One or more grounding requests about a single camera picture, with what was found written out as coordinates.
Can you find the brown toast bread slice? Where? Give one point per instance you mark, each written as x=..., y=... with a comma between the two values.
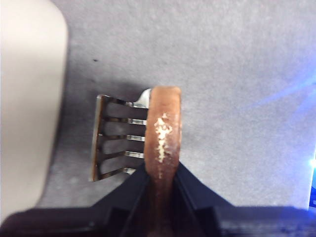
x=163, y=133

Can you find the cream toaster with chrome top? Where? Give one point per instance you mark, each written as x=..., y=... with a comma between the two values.
x=29, y=98

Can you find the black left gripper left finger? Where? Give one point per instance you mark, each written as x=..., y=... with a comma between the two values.
x=118, y=212

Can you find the stainless steel toast rack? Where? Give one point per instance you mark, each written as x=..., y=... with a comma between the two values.
x=97, y=138

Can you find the blue glowing screen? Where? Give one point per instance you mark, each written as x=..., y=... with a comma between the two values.
x=313, y=182

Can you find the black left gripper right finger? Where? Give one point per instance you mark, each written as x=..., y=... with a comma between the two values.
x=197, y=209

